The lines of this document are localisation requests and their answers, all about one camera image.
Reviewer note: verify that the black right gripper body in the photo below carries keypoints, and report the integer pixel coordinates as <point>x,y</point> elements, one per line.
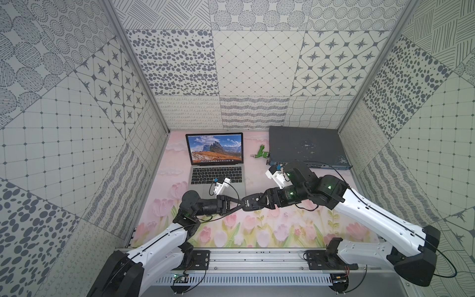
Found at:
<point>282,196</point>

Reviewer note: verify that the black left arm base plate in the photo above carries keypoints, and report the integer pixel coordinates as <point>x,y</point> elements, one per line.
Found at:
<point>196,260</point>

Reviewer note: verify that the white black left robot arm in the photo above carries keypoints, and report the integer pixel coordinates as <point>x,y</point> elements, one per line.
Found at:
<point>130,274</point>

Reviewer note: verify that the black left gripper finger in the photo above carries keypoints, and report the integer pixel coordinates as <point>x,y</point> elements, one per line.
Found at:
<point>235,200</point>
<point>233,210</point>

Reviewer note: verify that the silver open laptop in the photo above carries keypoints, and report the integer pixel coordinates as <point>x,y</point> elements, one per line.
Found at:
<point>214,156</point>

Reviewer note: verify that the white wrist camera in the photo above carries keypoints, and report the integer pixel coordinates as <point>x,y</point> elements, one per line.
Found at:
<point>275,173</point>
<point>220,185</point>

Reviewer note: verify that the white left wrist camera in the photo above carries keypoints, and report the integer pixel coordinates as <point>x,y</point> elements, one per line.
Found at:
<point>220,185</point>

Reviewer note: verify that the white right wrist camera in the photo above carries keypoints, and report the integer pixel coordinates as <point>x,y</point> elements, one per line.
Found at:
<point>275,173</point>

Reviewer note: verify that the aluminium mounting rail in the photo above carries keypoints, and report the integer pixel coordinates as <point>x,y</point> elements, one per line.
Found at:
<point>267,260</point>

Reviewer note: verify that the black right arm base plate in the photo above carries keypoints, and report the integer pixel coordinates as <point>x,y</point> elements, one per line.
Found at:
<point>317,260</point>

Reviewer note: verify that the green crimping tool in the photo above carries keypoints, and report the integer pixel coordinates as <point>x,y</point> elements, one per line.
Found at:
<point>261,153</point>

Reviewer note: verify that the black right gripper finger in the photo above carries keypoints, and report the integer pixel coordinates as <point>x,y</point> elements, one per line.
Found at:
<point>261,205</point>
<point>262,196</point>

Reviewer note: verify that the black wireless mouse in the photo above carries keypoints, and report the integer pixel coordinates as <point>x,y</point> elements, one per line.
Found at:
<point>250,203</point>

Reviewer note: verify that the dark grey network switch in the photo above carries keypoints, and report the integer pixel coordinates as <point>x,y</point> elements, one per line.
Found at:
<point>317,148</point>

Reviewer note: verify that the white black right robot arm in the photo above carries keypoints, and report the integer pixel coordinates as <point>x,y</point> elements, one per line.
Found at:
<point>410,250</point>

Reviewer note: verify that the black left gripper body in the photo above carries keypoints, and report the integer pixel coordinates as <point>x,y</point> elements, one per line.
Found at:
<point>222,204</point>

